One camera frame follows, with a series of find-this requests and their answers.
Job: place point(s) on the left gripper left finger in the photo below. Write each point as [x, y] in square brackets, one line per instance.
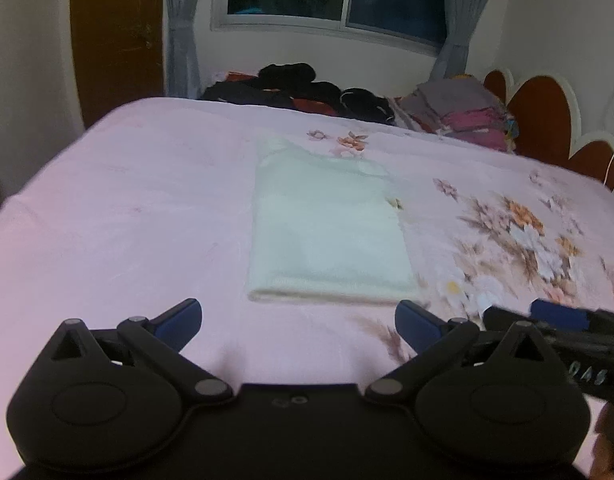
[140, 357]

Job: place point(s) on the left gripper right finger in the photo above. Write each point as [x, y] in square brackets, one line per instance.
[518, 353]

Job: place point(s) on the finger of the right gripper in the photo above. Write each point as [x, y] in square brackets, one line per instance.
[497, 319]
[569, 318]

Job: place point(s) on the white knit sweater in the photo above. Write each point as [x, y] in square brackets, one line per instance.
[325, 229]

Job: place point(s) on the stack of folded clothes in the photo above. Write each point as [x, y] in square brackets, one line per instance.
[460, 108]

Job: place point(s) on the pile of black clothes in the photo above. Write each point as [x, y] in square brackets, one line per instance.
[295, 87]

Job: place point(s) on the person's right hand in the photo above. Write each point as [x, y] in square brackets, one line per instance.
[603, 448]

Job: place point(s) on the pink floral bedsheet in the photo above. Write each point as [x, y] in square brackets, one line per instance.
[153, 205]

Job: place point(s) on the red heart headboard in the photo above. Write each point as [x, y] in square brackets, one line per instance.
[548, 118]

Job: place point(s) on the right grey curtain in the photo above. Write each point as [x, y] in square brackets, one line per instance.
[462, 17]

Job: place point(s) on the grey curtain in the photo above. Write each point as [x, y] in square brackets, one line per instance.
[462, 17]
[182, 73]

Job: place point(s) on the brown wooden door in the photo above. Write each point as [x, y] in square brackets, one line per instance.
[117, 53]

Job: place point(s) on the left grey curtain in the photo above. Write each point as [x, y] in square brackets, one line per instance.
[182, 73]

